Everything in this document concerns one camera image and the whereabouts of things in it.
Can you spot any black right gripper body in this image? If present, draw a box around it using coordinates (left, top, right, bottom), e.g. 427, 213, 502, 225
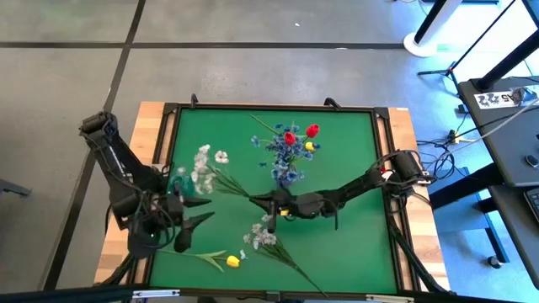
273, 189, 328, 220

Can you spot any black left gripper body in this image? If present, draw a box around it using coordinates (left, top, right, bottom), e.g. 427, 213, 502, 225
162, 191, 190, 232

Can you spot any white artificial flower bunch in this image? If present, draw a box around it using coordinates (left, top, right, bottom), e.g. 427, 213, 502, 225
243, 213, 328, 298
175, 143, 252, 199

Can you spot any teal glass vase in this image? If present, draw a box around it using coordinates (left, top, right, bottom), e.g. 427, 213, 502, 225
169, 173, 195, 198

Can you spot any yellow artificial tulip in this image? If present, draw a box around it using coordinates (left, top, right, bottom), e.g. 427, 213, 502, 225
149, 247, 241, 274
249, 114, 317, 153

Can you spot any green table mat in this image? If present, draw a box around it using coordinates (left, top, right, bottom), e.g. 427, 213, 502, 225
147, 108, 399, 295

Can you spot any grey chair base leg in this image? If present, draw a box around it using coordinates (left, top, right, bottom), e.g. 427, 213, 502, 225
0, 178, 33, 198

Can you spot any black desk foot with caster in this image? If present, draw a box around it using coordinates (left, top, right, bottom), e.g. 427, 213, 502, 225
429, 167, 511, 270

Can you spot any black pole with white base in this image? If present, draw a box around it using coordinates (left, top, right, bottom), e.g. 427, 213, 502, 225
403, 0, 458, 59

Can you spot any thin black tripod stand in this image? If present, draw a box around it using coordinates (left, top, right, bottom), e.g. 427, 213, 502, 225
416, 0, 517, 92

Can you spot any black office desk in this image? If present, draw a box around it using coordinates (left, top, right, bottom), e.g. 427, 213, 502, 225
457, 77, 539, 290

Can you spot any white printed label paper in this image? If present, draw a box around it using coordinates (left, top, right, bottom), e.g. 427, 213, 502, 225
473, 89, 524, 109

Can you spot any black computer keyboard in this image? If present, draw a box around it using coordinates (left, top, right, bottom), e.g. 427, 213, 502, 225
524, 187, 539, 224

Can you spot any silver metal bracket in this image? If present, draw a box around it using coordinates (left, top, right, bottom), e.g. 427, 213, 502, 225
365, 294, 416, 303
132, 289, 181, 300

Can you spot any black metal table frame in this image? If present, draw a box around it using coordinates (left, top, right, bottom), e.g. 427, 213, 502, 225
100, 94, 451, 303

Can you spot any black floor cable bundle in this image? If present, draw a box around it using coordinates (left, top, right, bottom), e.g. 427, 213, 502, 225
416, 111, 471, 181

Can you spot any white cable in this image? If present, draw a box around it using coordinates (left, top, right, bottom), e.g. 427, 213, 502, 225
433, 98, 539, 169

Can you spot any thick black slanted post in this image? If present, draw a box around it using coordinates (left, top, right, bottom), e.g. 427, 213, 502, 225
475, 29, 539, 92

